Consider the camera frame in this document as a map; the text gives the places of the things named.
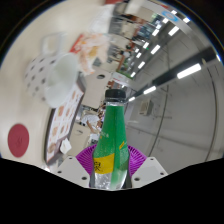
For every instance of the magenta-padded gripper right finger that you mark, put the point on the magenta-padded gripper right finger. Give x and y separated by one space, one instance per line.
148 170

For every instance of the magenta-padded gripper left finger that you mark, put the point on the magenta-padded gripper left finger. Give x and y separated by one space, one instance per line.
75 168

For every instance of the green drink bottle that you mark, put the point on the green drink bottle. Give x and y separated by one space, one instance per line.
111 140

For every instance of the white napkin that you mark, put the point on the white napkin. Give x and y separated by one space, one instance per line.
65 146

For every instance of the dark food tray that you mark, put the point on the dark food tray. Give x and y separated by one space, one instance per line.
61 123

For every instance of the ceiling air conditioner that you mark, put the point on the ceiling air conditioner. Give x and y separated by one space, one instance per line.
146 107

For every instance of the flat round red coaster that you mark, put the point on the flat round red coaster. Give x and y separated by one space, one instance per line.
18 140

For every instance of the white polka dot mug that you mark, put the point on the white polka dot mug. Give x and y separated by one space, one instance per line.
58 78

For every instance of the ceiling lights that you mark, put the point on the ceiling lights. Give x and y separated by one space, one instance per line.
188 71

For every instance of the crumpled food wrapper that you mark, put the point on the crumpled food wrapper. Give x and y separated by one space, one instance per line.
93 51

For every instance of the blue round pillar sign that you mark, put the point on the blue round pillar sign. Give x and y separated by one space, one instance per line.
170 15

